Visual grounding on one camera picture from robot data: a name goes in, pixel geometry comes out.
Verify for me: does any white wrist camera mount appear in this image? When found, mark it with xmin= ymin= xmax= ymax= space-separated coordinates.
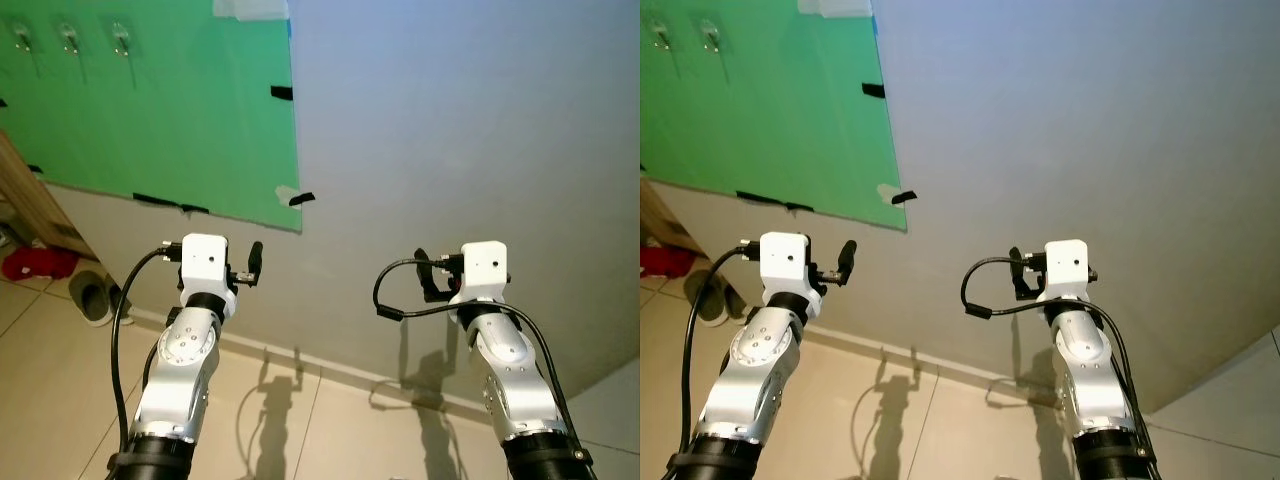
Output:
xmin=180 ymin=234 xmax=235 ymax=297
xmin=760 ymin=232 xmax=813 ymax=299
xmin=1045 ymin=240 xmax=1091 ymax=301
xmin=460 ymin=241 xmax=508 ymax=301

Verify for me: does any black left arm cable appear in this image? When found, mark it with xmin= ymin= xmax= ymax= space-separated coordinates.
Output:
xmin=110 ymin=243 xmax=186 ymax=456
xmin=680 ymin=240 xmax=766 ymax=456

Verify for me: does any red fuzzy slipper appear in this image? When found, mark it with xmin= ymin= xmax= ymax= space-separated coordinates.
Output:
xmin=640 ymin=245 xmax=698 ymax=279
xmin=2 ymin=245 xmax=79 ymax=283

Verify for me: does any green wall sheet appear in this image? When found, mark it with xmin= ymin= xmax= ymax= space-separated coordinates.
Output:
xmin=640 ymin=0 xmax=909 ymax=233
xmin=0 ymin=0 xmax=303 ymax=233

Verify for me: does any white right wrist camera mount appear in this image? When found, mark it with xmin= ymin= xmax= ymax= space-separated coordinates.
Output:
xmin=1045 ymin=240 xmax=1091 ymax=301
xmin=460 ymin=241 xmax=508 ymax=301

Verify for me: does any long black tape strip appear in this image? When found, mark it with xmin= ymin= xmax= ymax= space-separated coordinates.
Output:
xmin=132 ymin=192 xmax=211 ymax=216
xmin=736 ymin=190 xmax=816 ymax=213

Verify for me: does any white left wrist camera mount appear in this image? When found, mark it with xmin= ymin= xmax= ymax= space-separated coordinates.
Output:
xmin=180 ymin=234 xmax=235 ymax=297
xmin=760 ymin=232 xmax=813 ymax=299

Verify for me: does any wooden shoe cabinet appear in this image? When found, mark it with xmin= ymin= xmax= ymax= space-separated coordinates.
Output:
xmin=640 ymin=178 xmax=691 ymax=251
xmin=0 ymin=130 xmax=96 ymax=261

